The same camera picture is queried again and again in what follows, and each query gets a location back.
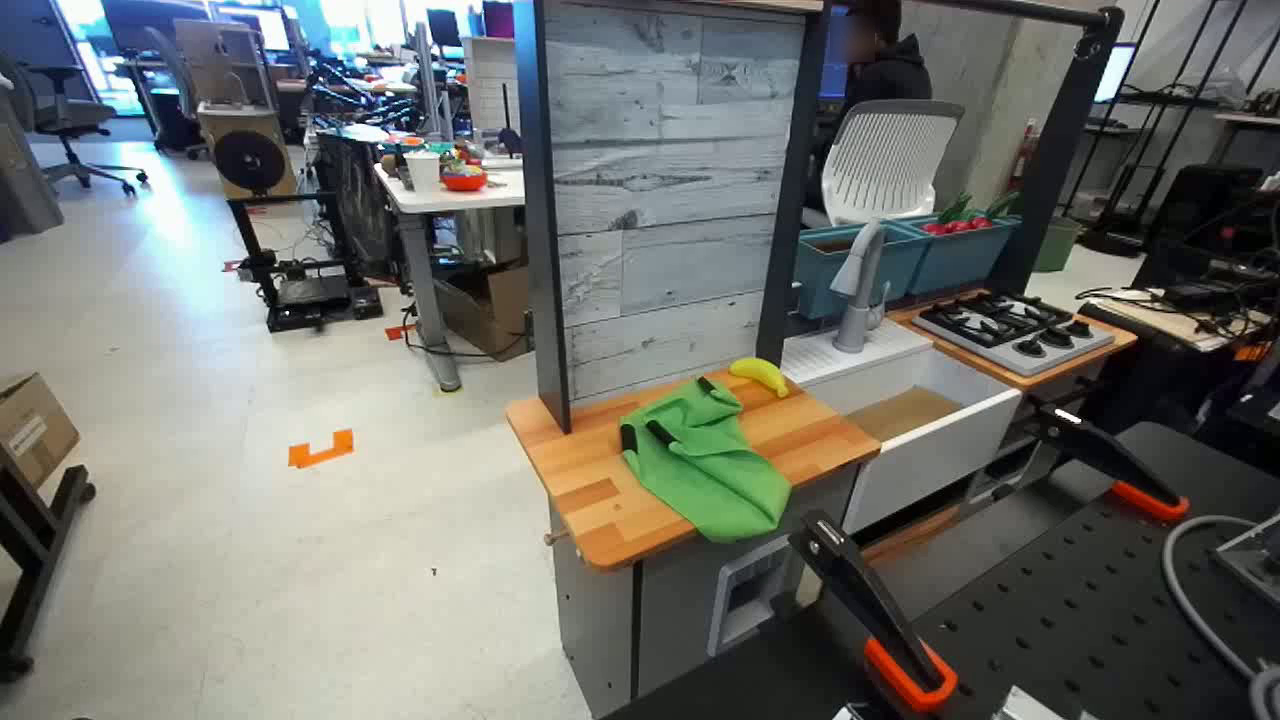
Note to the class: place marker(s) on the grey toy kitchen tap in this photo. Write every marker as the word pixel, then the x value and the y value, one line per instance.
pixel 860 284

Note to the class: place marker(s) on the wooden kitchen countertop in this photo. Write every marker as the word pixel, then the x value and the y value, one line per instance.
pixel 584 467

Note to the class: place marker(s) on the yellow toy banana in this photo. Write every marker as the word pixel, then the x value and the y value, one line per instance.
pixel 762 375

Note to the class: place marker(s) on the green cloth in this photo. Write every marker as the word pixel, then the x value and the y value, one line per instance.
pixel 706 467

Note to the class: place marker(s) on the grey wood-print backsplash panel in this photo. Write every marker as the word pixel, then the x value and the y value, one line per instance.
pixel 664 203

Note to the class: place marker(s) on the cardboard box under desk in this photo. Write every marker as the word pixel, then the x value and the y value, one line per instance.
pixel 487 304

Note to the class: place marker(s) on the grey plank backdrop panel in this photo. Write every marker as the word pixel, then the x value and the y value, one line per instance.
pixel 543 203

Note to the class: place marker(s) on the teal storage bin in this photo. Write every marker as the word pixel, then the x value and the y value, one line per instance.
pixel 967 262
pixel 822 272

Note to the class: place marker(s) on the grey kitchen cabinet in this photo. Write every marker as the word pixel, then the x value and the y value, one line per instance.
pixel 664 605

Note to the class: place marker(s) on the red bowl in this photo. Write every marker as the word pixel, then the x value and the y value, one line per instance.
pixel 465 176

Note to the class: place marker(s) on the white desk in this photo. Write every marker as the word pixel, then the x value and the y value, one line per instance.
pixel 421 203

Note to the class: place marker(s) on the white cup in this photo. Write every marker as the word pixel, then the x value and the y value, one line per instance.
pixel 421 168

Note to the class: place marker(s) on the white toy kitchen sink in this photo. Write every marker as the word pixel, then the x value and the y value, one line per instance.
pixel 934 447

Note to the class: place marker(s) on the white mesh chair back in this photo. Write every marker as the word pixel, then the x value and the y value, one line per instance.
pixel 885 166

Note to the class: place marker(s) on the toy vegetables in bin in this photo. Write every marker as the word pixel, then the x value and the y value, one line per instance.
pixel 960 227

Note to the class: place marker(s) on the person in dark hoodie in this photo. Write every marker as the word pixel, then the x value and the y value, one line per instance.
pixel 891 67

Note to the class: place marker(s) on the small wooden stove countertop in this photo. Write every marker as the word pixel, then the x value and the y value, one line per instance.
pixel 1052 370

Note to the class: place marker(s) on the green bin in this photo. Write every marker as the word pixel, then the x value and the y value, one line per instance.
pixel 1058 246

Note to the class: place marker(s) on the wooden box with black disc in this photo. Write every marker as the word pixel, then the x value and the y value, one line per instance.
pixel 248 159

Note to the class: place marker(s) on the black perforated table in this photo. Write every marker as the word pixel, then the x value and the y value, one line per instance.
pixel 1092 614

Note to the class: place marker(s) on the cluttered black workbench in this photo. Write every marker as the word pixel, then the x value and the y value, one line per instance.
pixel 1203 265

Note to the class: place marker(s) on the cardboard box on stand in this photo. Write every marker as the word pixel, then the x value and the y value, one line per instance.
pixel 31 425

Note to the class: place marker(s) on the dark office chair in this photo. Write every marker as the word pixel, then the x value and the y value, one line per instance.
pixel 62 112

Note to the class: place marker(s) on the black stand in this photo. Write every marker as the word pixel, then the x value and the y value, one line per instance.
pixel 24 560

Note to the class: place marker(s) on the black metal cart frame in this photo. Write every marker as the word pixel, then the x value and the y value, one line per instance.
pixel 305 303

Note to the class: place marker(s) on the metal mounting bracket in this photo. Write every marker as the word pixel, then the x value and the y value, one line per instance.
pixel 1252 555

